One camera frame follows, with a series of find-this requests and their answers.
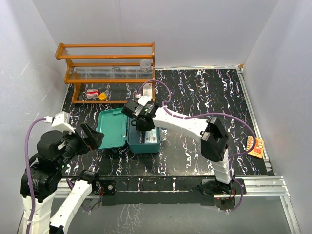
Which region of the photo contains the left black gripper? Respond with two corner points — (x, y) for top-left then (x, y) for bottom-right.
(57, 121), (104, 168)

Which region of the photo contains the white paper card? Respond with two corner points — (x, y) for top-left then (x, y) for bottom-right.
(144, 129), (157, 144)

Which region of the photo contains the teal divided tray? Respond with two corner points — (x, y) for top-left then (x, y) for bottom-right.
(127, 118), (160, 154)

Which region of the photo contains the teal medicine kit box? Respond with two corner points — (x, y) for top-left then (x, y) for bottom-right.
(95, 108), (161, 154)

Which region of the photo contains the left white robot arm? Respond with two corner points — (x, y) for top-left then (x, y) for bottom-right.
(20, 123), (104, 234)

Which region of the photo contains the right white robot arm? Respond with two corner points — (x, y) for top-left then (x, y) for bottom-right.
(121, 100), (235, 194)

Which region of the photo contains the white upright medicine box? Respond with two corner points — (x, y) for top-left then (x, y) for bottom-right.
(142, 83), (153, 100)

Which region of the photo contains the red white medicine box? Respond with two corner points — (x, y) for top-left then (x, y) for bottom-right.
(86, 89), (100, 100)

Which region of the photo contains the yellow small packet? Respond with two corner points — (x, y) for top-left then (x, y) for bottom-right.
(98, 92), (108, 101)

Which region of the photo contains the clear plastic measuring cup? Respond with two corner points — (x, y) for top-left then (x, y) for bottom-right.
(140, 58), (153, 73)

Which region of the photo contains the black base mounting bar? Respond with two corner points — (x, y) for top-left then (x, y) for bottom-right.
(90, 175), (247, 206)

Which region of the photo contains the orange wooden shelf rack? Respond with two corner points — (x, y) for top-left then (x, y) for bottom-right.
(55, 42), (155, 104)

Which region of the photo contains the orange blister pack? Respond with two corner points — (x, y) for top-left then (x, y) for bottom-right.
(246, 136), (265, 159)

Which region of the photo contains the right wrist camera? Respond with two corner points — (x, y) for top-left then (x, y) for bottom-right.
(136, 93), (152, 106)

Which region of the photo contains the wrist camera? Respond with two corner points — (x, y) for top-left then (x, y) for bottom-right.
(44, 111), (75, 133)
(136, 93), (152, 106)

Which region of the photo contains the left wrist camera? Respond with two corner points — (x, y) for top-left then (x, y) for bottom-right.
(44, 111), (75, 133)

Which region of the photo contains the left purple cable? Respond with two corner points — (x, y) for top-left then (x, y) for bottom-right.
(24, 117), (91, 234)

